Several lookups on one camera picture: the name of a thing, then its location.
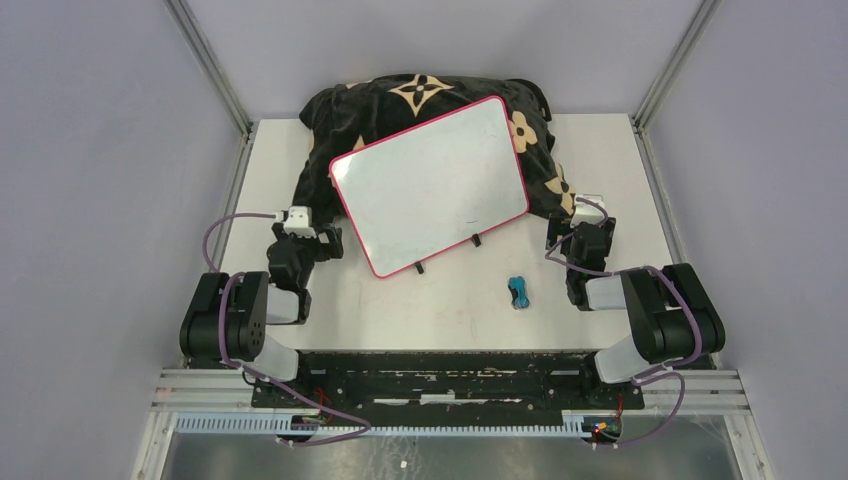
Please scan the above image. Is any blue whiteboard eraser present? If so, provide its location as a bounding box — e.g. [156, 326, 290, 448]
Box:
[507, 276, 530, 310]

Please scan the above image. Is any pink framed whiteboard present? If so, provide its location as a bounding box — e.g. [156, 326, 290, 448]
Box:
[329, 96, 529, 279]

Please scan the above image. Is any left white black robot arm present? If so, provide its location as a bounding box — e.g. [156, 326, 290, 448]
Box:
[179, 223, 344, 407]

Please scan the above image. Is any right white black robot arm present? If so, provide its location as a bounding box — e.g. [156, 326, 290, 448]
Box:
[545, 215, 726, 408]

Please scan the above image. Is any black floral plush pillow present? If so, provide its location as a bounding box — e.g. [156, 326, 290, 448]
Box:
[292, 73, 576, 223]

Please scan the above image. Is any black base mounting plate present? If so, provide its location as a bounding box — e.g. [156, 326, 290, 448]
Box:
[290, 351, 645, 428]

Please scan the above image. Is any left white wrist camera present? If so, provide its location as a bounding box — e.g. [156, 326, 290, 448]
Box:
[283, 206, 316, 238]

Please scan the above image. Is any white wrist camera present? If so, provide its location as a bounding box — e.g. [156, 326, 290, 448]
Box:
[570, 194, 608, 228]
[283, 206, 316, 238]

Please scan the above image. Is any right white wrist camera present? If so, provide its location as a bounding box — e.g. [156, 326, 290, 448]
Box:
[570, 194, 608, 228]

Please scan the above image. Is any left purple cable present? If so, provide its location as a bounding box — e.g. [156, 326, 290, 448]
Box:
[201, 211, 372, 448]

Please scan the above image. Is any purple cable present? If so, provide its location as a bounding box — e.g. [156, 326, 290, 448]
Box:
[201, 211, 372, 448]
[543, 195, 705, 448]

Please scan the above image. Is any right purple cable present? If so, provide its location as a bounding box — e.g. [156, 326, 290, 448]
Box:
[543, 195, 705, 448]

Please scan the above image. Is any grey slotted cable duct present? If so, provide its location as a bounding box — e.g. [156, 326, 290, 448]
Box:
[174, 413, 591, 439]

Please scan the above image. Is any aluminium frame rail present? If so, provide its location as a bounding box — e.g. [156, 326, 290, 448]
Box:
[150, 369, 751, 416]

